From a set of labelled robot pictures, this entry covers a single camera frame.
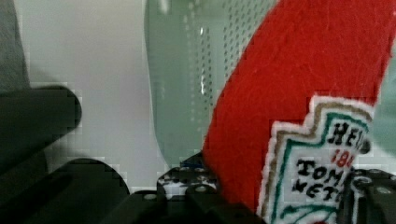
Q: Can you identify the green plastic strainer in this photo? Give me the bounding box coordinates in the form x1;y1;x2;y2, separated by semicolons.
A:
143;0;396;169

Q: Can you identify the red felt ketchup bottle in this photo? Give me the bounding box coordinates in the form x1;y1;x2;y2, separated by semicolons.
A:
203;0;395;224

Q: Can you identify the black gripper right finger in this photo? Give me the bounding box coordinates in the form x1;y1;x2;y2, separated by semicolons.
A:
337;169;396;224

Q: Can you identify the black pot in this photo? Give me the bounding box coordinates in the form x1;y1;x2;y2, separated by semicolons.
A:
1;159;130;224

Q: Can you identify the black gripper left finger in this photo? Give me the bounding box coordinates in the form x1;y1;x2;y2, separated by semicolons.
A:
100;167;266;224

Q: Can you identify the black round bowl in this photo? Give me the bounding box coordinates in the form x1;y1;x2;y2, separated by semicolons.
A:
0;86;82;174

